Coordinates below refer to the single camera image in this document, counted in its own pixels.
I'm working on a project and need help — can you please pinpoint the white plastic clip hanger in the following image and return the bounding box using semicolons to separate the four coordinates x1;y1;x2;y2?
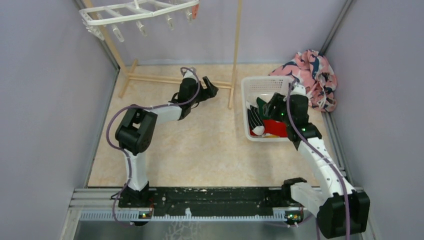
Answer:
79;0;200;43

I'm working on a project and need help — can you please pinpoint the green dotted sock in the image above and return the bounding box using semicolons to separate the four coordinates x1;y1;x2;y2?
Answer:
256;97;276;121

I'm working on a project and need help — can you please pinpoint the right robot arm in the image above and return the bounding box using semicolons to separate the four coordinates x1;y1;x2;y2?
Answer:
262;92;371;239

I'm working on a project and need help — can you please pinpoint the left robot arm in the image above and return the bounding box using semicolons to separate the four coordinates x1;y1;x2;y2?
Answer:
115;76;219;208

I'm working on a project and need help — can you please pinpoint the black white striped sock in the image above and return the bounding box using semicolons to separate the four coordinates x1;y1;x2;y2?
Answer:
245;101;265;137

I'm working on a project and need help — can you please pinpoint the red sock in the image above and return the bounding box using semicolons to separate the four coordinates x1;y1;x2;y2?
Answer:
249;119;288;138

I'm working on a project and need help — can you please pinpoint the white plastic laundry basket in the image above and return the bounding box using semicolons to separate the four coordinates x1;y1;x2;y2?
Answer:
241;75;293;143

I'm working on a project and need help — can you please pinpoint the pink patterned cloth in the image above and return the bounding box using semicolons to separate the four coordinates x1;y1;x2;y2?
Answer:
269;49;338;112

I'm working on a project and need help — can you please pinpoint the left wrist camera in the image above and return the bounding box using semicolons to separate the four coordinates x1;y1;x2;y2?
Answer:
180;67;197;80

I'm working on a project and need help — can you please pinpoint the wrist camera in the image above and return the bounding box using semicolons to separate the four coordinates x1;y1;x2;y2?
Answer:
180;67;197;80
290;83;307;97

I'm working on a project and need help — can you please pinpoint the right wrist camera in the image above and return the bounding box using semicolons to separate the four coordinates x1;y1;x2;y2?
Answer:
290;83;307;97

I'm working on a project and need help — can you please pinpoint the wooden drying rack frame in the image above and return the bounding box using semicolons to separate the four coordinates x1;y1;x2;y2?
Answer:
81;0;243;110

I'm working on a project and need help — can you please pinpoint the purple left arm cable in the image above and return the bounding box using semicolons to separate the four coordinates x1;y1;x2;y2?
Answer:
105;66;202;228

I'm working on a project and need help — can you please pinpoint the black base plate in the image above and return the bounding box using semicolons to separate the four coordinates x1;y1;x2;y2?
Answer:
131;186;305;221

